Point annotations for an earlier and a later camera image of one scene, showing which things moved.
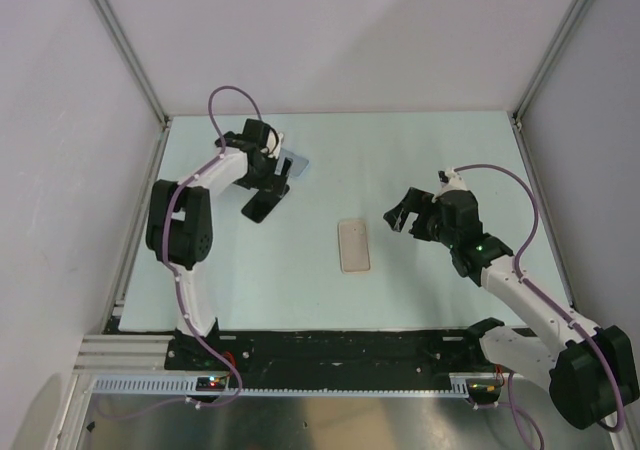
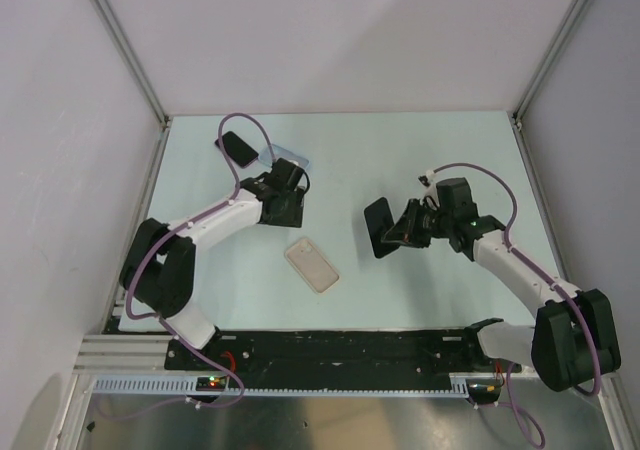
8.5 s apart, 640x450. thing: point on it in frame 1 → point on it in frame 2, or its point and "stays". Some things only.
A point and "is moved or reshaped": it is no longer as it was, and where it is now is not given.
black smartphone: [260, 206] is moved or reshaped
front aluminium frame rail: [122, 354] stays
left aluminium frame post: [125, 44] stays
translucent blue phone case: [299, 164] stays
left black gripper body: [258, 178] → [290, 213]
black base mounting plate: [332, 354] stays
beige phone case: [354, 245] → [317, 272]
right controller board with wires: [484, 390] stays
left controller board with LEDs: [210, 384] stays
